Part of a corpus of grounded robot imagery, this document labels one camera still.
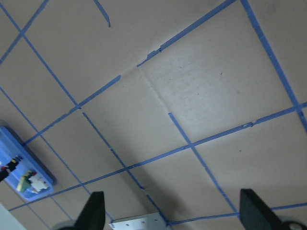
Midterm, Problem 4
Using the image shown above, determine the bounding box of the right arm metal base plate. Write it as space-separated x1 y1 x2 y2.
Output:
109 213 171 230

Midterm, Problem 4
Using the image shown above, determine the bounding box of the blue plastic parts tray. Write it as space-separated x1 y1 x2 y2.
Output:
0 126 54 201

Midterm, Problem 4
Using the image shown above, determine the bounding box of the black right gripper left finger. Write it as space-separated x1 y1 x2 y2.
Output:
55 191 106 230

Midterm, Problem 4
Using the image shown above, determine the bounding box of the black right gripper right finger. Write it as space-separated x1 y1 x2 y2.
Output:
239 189 307 230

